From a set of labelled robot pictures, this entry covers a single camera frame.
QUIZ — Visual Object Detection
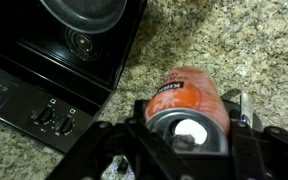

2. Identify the pink drink can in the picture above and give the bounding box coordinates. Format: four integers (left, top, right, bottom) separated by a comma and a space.
143, 66, 232, 154

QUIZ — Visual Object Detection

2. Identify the black frying pan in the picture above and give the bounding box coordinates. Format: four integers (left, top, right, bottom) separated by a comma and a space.
38, 0, 128, 34

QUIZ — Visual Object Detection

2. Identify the black electric stove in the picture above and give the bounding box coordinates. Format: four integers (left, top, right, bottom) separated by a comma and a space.
0, 0, 148, 154

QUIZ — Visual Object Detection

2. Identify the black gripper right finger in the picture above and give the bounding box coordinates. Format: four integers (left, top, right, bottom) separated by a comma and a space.
223, 93, 288, 180

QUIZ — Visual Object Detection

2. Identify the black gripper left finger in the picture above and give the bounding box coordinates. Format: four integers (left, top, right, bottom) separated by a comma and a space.
47, 99, 192, 180

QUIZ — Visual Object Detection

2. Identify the black stove knob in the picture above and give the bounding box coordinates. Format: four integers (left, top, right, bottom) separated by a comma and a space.
30, 104, 55, 124
55, 114, 77, 136

